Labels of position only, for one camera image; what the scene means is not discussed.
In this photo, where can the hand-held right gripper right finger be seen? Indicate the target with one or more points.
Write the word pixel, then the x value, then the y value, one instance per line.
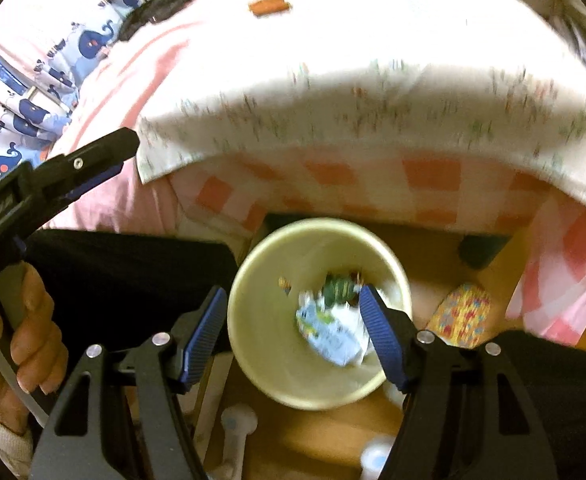
pixel 378 330

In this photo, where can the pink checkered cloth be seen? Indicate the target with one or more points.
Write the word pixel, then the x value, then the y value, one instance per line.
pixel 423 175

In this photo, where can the colourful patterned item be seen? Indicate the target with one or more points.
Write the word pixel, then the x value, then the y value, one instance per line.
pixel 460 315

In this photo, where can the black jacket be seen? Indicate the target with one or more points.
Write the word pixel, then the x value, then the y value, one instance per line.
pixel 163 10

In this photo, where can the orange peel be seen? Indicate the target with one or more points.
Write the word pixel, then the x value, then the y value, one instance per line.
pixel 270 6

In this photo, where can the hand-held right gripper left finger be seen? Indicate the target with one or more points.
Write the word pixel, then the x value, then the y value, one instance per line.
pixel 203 340

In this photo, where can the pink blanket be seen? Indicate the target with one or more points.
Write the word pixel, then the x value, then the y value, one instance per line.
pixel 138 85

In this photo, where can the whale printed cloth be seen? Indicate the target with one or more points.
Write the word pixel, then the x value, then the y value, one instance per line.
pixel 48 85

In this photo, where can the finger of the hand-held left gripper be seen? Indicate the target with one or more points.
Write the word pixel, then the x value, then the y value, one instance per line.
pixel 93 155

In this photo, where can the pale yellow trash bin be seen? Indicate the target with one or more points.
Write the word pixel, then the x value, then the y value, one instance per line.
pixel 263 335

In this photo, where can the blue white paper packet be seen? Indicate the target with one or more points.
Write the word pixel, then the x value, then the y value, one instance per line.
pixel 328 335

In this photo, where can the green crumpled wrapper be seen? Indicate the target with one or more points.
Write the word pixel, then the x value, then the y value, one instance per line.
pixel 340 287

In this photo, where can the white plastic object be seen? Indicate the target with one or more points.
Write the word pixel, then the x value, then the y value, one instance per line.
pixel 238 425
pixel 375 460

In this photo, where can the person's left hand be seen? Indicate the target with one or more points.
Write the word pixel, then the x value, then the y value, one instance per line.
pixel 43 340

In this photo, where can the floral tablecloth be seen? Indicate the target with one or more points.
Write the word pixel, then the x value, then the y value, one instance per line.
pixel 373 60

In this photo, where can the dark green object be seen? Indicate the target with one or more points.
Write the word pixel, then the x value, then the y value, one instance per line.
pixel 483 252

